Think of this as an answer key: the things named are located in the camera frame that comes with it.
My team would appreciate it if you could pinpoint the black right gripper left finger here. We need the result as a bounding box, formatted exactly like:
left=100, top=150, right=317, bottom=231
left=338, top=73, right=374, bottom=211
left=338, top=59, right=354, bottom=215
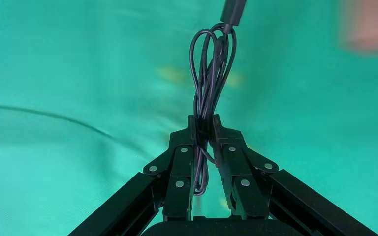
left=68, top=115, right=197, bottom=236

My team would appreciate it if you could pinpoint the brown cardboard box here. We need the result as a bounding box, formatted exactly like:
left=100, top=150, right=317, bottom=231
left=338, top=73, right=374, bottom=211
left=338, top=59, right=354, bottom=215
left=338, top=0, right=378, bottom=57

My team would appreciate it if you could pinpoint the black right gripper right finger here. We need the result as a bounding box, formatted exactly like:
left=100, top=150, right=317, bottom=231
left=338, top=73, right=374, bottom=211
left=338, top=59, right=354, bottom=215
left=208, top=114, right=378, bottom=236

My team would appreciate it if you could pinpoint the green table cloth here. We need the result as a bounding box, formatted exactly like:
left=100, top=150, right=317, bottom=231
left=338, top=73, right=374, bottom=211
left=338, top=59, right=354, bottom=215
left=0, top=0, right=378, bottom=236

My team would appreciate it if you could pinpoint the black data cable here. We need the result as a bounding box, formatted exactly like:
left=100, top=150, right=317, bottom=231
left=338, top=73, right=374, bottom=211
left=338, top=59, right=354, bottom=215
left=189, top=0, right=248, bottom=197

